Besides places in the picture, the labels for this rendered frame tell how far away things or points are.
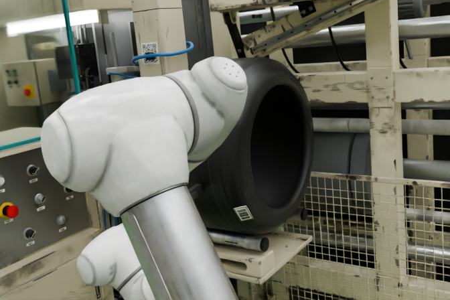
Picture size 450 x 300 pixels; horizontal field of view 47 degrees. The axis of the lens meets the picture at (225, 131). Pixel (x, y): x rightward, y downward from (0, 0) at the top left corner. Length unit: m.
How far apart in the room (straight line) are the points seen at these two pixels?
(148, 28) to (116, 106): 1.14
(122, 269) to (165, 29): 0.88
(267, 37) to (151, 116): 1.34
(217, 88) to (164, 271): 0.27
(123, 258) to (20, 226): 0.65
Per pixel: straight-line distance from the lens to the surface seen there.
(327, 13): 1.89
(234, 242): 1.69
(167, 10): 1.82
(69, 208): 1.93
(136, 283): 1.23
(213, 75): 0.77
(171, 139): 0.71
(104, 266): 1.23
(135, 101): 0.71
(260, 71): 1.59
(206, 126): 0.77
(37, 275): 1.84
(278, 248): 1.86
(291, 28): 1.95
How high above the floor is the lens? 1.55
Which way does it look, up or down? 11 degrees down
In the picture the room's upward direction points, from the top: 6 degrees counter-clockwise
